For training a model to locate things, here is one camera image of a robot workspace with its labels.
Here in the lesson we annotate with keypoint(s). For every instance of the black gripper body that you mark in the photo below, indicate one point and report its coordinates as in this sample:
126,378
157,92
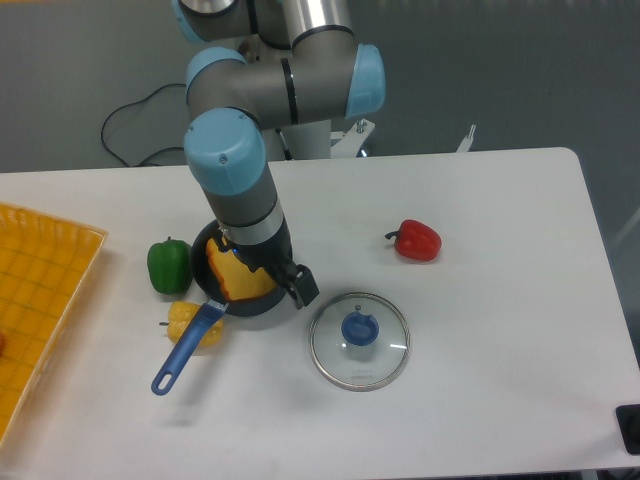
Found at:
264,245

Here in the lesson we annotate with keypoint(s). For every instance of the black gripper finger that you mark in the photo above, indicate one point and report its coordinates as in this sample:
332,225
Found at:
300,284

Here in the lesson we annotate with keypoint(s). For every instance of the glass pot lid blue knob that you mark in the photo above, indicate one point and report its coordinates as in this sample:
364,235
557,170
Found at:
359,341

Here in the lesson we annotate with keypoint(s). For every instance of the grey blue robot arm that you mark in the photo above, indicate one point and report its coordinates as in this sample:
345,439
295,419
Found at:
267,65

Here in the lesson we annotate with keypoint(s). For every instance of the yellow toast slice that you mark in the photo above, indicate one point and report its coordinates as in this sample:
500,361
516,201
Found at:
237,282

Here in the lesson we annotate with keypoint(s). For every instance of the green bell pepper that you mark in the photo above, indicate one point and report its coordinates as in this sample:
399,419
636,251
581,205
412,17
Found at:
168,265

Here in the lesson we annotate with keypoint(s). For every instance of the yellow bell pepper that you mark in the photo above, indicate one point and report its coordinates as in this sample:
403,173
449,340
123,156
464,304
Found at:
180,315

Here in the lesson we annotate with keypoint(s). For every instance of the red bell pepper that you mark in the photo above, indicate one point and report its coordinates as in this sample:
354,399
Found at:
416,241

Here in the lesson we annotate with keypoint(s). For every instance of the yellow woven basket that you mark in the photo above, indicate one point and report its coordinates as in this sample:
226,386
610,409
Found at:
44,262

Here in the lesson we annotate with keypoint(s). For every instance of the black object table corner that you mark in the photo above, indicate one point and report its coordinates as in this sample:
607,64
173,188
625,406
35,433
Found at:
628,417

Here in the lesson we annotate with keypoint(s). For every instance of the white bracket behind table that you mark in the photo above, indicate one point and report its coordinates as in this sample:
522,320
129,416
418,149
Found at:
467,141

